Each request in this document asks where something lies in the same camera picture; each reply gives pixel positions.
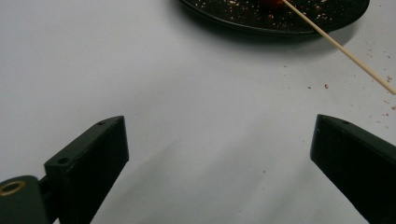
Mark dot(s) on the red fruit piece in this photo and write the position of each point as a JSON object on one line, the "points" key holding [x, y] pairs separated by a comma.
{"points": [[272, 2]]}

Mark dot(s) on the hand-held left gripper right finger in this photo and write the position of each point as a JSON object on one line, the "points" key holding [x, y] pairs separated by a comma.
{"points": [[355, 161]]}

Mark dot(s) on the round black plate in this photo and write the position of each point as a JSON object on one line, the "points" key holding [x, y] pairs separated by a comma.
{"points": [[249, 17]]}

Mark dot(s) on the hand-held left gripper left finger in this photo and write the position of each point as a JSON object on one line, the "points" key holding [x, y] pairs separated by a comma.
{"points": [[93, 161]]}

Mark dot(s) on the wooden skewer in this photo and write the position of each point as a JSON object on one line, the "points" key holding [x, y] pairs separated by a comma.
{"points": [[342, 49]]}

